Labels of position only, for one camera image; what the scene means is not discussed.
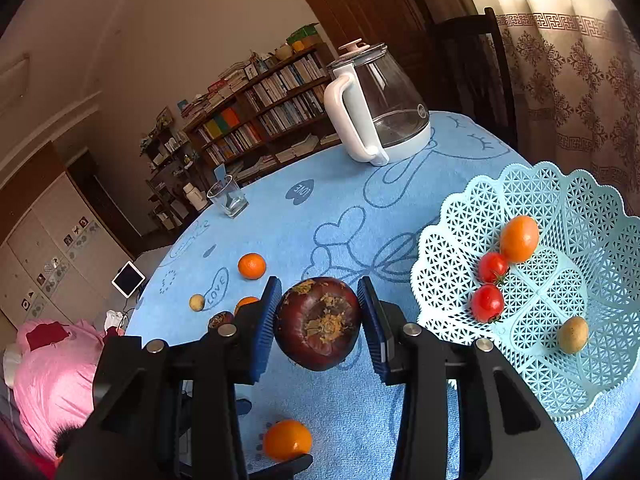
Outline dark cluttered shelf rack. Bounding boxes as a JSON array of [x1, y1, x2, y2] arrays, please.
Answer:
[[140, 107, 211, 233]]

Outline red cherry tomato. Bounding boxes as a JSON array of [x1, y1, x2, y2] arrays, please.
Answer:
[[470, 284, 505, 324], [477, 252, 510, 284]]

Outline glass kettle with white handle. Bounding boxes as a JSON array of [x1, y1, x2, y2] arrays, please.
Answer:
[[323, 39, 432, 166]]

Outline wooden bookcase with books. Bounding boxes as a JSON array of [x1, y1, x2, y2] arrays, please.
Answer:
[[182, 42, 346, 186]]

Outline red cloth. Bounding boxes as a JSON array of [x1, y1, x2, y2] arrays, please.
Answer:
[[26, 323, 71, 352]]

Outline brown kiwi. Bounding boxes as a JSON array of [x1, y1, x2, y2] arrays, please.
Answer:
[[557, 316, 590, 355]]

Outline bumpy mandarin orange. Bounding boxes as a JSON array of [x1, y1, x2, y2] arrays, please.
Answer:
[[237, 253, 267, 281]]

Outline stacks of books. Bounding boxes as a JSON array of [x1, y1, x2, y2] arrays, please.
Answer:
[[177, 60, 251, 116]]

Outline teal plastic lattice basket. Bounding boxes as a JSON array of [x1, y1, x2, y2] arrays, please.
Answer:
[[410, 161, 632, 421]]

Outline brown wooden door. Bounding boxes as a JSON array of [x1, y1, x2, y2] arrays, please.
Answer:
[[277, 0, 481, 126]]

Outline white tablet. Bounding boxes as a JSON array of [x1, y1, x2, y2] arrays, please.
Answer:
[[111, 260, 146, 298]]

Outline white thermos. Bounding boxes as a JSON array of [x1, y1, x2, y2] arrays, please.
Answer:
[[182, 183, 210, 212]]

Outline clear glass cup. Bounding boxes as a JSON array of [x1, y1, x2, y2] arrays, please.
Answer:
[[206, 175, 249, 218]]

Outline dark purple mangosteen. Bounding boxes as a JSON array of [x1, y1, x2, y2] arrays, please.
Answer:
[[274, 276, 362, 372]]

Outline green box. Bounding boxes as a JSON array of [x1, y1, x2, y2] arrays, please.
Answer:
[[286, 23, 323, 53]]

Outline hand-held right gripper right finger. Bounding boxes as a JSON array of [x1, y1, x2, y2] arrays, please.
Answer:
[[356, 276, 583, 480]]

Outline dark wooden chair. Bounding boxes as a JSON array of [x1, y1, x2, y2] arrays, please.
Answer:
[[425, 7, 518, 153]]

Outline mandarin orange with green stem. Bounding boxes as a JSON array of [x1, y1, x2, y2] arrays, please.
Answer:
[[262, 419, 313, 462]]

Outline cream patterned curtain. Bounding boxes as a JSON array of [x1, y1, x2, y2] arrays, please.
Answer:
[[452, 0, 640, 211]]

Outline smooth oval orange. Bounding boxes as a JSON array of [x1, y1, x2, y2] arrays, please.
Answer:
[[499, 215, 541, 264]]

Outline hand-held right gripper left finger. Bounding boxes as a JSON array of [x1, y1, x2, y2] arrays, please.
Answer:
[[55, 276, 283, 480]]

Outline pink bedding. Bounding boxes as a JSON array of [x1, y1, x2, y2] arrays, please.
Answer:
[[2, 320, 126, 461]]

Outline white wardrobe with stickers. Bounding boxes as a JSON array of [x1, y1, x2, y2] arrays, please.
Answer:
[[0, 142, 136, 331]]

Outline light blue printed tablecloth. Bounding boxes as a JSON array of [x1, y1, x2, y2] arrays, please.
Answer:
[[125, 110, 616, 480]]

